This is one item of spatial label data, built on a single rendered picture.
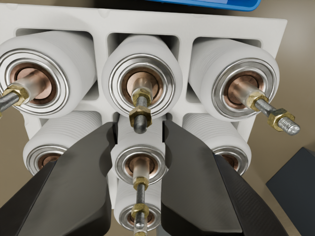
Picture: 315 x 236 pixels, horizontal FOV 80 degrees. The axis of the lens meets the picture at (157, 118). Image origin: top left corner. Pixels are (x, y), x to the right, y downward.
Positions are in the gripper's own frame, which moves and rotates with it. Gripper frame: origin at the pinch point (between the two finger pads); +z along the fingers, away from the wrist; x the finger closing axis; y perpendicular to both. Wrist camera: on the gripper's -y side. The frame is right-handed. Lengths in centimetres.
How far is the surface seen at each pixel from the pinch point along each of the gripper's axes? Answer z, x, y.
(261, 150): 35, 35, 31
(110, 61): 9.7, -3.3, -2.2
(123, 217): 9.2, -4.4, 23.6
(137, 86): 6.9, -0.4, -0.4
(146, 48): 9.6, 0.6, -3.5
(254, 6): 22.5, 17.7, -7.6
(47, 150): 9.2, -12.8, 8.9
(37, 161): 9.1, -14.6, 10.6
